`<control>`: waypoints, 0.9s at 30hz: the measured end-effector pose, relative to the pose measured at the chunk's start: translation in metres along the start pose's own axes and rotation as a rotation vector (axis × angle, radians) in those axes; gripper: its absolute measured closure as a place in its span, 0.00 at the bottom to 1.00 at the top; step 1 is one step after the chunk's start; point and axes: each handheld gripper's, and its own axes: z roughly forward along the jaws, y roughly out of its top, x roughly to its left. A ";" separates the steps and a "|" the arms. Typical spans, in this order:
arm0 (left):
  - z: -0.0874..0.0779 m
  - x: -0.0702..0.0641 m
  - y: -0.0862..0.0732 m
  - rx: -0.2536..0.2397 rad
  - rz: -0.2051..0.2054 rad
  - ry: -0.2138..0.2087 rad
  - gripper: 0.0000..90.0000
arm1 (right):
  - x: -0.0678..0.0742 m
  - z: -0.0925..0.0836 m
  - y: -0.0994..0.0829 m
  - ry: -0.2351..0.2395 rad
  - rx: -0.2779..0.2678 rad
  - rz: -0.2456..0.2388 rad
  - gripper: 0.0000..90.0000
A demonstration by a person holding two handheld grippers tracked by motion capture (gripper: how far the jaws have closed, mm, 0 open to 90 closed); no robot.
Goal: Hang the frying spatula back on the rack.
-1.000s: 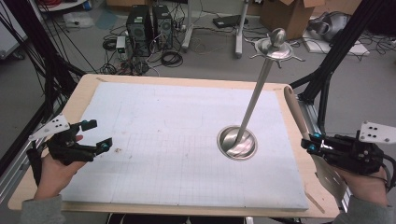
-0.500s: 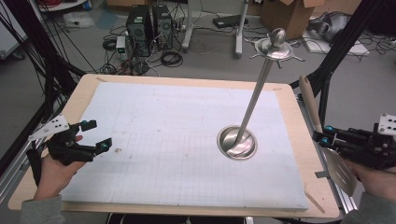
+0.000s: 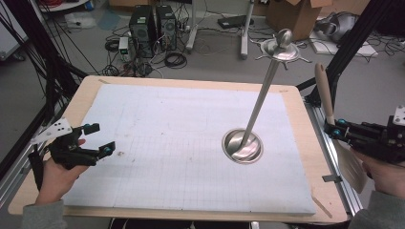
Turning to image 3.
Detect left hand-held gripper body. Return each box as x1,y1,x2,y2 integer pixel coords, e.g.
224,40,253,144
31,117,102,170

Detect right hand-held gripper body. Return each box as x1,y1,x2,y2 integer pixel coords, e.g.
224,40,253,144
345,105,405,165

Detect beige slotted spatula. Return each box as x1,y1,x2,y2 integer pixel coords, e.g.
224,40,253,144
313,62,369,195

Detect person's left hand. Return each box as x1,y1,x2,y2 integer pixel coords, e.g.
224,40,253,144
33,156,90,206

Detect person's right hand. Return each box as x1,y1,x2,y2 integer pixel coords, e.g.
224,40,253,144
351,148,405,199

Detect white grid mat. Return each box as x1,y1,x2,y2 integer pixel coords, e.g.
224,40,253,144
62,83,317,217

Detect white flat board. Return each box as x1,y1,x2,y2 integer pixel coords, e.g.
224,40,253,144
309,30,380,58

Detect small white power box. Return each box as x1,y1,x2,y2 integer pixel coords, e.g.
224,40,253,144
117,35,131,62

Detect metal utensil stand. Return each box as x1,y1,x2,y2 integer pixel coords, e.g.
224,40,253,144
221,28,313,166

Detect white grey device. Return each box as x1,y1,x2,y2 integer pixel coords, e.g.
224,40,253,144
312,11,360,44

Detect clear plastic bag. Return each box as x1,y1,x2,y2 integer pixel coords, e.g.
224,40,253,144
64,11,97,31

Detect black computer tower green label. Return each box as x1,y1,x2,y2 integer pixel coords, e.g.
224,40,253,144
128,4,158,60

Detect large cardboard box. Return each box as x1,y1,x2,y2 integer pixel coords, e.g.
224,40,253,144
265,0,334,42

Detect open cardboard box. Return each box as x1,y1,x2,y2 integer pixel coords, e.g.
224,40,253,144
108,0,137,8

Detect white desk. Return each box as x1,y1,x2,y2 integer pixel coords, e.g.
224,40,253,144
185,0,256,60

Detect black power strip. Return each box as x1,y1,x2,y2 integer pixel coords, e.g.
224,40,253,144
217,14,255,30

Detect aluminium table rail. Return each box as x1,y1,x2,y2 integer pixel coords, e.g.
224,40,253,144
303,97,364,218
0,104,65,209

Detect small metal bracket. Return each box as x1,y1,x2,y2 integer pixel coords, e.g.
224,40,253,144
321,174,344,184

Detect black metal frame post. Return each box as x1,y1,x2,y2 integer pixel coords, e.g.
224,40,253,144
0,0,89,166
295,0,396,107

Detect coiled black cable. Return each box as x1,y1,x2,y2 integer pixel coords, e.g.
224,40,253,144
163,51,188,70

